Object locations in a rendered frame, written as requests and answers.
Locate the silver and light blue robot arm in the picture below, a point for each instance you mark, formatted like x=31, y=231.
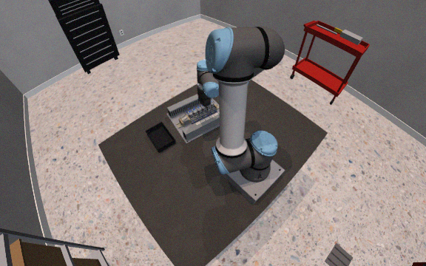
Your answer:
x=233, y=55

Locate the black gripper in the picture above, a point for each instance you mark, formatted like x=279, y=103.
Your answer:
x=205, y=101

